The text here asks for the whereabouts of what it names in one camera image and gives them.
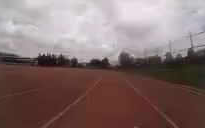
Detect tall grey building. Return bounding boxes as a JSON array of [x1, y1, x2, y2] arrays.
[[118, 50, 133, 67]]

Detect utility pole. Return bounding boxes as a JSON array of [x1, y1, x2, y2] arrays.
[[186, 31, 195, 52]]

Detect wide dark tree clump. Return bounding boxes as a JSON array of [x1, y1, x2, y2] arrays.
[[35, 52, 80, 68]]

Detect dark trees and buildings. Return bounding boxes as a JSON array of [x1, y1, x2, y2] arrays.
[[131, 46, 205, 67]]

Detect low flat-roofed building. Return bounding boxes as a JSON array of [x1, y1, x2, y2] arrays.
[[0, 51, 36, 66]]

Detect overhead wires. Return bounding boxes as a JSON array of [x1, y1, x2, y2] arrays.
[[171, 26, 205, 55]]

